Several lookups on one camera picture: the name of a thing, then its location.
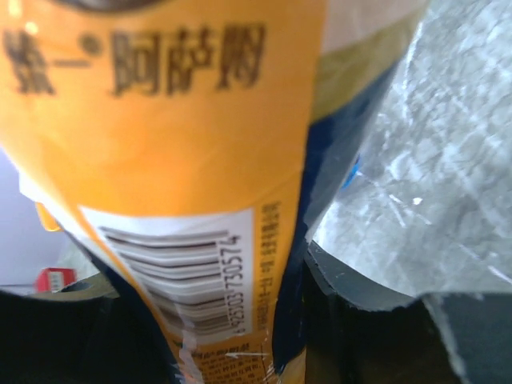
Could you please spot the orange drink bottle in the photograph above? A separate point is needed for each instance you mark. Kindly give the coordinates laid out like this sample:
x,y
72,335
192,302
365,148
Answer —
x,y
189,147

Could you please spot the yellow plastic basket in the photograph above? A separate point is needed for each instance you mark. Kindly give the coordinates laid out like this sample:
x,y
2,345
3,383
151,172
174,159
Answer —
x,y
48,221

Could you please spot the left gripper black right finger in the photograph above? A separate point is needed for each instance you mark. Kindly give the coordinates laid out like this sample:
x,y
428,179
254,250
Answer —
x,y
355,330

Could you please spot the red box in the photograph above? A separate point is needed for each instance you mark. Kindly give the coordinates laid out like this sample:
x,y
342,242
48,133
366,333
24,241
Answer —
x,y
54,279

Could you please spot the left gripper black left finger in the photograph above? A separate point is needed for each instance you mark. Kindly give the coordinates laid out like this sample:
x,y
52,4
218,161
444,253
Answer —
x,y
84,334

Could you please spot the clear blue water bottle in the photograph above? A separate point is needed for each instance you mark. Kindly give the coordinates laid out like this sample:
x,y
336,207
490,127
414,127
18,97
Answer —
x,y
352,173

